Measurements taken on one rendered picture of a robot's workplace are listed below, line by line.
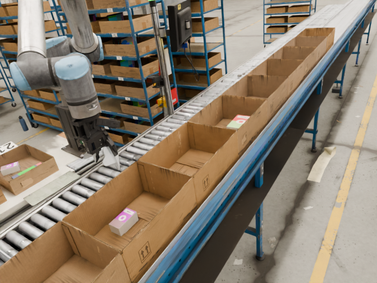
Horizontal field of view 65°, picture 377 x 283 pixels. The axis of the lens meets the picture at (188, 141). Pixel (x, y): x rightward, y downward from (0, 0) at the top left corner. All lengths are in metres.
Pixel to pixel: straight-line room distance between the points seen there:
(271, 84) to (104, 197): 1.39
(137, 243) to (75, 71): 0.54
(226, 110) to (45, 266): 1.27
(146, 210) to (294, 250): 1.27
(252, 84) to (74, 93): 1.50
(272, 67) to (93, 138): 1.84
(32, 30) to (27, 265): 0.76
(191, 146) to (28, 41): 0.91
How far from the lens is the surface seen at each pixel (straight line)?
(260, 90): 2.18
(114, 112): 3.25
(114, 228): 1.20
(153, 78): 2.24
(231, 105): 1.84
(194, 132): 1.55
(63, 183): 1.89
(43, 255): 1.15
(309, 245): 2.31
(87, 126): 0.96
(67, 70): 0.90
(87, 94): 0.92
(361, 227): 2.52
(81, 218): 1.18
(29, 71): 1.04
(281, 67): 2.51
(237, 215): 1.58
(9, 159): 2.31
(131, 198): 1.34
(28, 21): 1.22
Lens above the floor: 1.72
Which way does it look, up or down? 30 degrees down
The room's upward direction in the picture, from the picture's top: 8 degrees counter-clockwise
